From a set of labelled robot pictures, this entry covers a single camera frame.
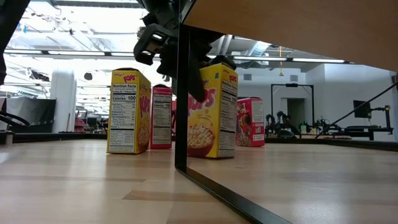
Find yellow Corn Pops cereal box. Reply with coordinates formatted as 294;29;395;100
106;67;152;155
187;63;239;159

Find distant black rig frame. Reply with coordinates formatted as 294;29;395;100
270;83;315;133

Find black monitor on arm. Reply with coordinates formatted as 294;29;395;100
353;100;373;119

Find distant black desk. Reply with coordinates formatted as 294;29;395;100
340;125;394;141

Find white pillar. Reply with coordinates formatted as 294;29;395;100
50;68;78;134

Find red Froot Loops cereal box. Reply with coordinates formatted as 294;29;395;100
150;84;177;149
235;97;266;147

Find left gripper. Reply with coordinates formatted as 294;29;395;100
133;0;237;103

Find ceiling strip light row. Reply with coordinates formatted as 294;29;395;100
0;49;346;63

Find yellow hanging cord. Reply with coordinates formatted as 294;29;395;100
278;45;285;77

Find black fabric panel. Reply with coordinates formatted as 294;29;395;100
0;98;57;134

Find wooden shelf black metal legs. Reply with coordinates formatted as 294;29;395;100
174;0;398;224

